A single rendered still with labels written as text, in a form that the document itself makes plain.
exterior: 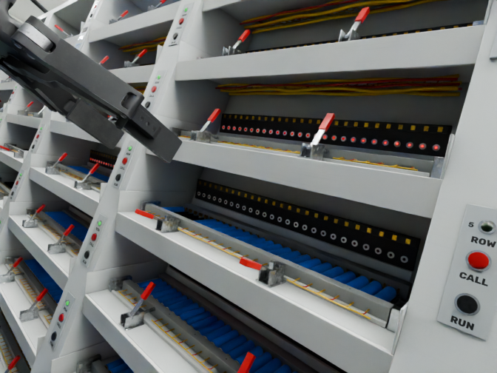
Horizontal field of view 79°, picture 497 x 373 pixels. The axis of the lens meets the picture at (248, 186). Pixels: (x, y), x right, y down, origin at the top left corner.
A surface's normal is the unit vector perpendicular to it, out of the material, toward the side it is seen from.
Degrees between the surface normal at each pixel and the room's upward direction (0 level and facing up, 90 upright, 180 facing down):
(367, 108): 90
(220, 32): 90
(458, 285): 90
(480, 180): 90
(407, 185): 106
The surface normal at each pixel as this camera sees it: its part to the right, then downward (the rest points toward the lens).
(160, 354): 0.16, -0.98
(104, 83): 0.45, -0.04
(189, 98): 0.75, 0.19
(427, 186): -0.65, -0.03
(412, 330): -0.58, -0.29
